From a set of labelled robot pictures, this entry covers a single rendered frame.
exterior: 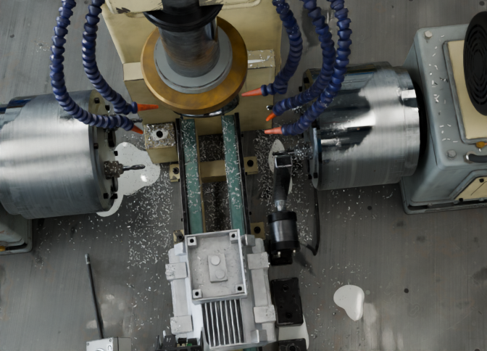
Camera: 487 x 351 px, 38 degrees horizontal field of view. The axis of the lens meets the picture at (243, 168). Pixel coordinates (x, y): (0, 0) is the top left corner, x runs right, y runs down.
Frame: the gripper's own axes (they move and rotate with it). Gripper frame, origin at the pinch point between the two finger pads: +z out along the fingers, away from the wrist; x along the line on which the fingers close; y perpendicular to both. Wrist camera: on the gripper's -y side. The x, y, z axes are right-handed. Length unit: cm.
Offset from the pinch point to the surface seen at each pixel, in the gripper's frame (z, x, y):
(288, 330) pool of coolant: 33.6, -19.3, -14.8
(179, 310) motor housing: 12.8, 1.9, 1.7
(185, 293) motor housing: 14.2, 0.6, 4.3
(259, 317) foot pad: 10.4, -12.8, -0.3
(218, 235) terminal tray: 13.4, -6.8, 15.3
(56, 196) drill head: 21.0, 23.4, 23.8
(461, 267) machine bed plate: 39, -60, -6
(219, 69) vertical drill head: 4.8, -10.2, 46.1
